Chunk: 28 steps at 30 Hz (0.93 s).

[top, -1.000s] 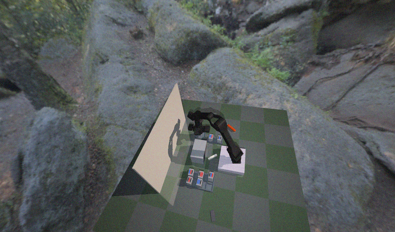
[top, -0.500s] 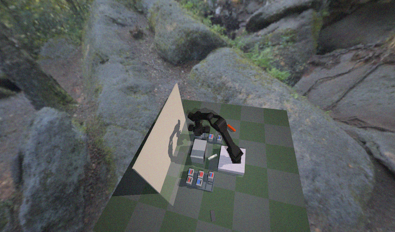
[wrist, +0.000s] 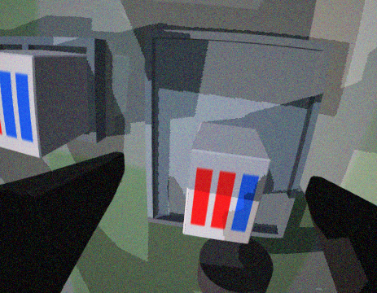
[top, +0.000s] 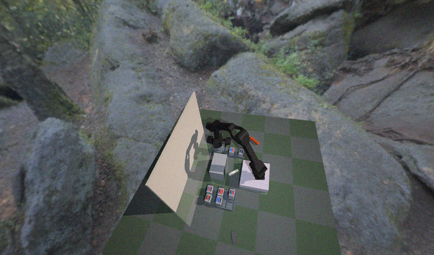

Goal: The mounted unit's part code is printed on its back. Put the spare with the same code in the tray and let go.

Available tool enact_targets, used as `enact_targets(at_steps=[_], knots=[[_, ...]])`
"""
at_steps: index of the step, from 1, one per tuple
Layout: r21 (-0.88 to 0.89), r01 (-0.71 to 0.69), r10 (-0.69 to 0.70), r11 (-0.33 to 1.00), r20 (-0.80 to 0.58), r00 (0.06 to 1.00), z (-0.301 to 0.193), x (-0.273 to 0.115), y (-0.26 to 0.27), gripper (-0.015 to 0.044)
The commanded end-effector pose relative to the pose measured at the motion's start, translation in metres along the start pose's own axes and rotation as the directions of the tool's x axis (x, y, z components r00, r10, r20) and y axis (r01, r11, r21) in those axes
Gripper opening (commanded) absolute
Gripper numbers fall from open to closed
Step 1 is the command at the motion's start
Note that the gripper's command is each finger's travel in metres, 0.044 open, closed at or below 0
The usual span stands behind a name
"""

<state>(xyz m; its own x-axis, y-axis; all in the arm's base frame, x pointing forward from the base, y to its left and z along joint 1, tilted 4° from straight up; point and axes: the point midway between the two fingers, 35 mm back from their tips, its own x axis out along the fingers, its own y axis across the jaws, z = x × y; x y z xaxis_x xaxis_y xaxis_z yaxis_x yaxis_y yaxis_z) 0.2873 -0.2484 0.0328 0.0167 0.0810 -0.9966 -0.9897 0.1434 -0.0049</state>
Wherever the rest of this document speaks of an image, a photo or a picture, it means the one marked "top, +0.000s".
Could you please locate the beige flat wall panel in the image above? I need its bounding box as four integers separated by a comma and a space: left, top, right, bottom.
145, 92, 204, 213

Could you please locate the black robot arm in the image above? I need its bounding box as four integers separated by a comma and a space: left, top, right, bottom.
206, 120, 268, 180

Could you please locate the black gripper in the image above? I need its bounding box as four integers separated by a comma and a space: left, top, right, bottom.
207, 135, 231, 147

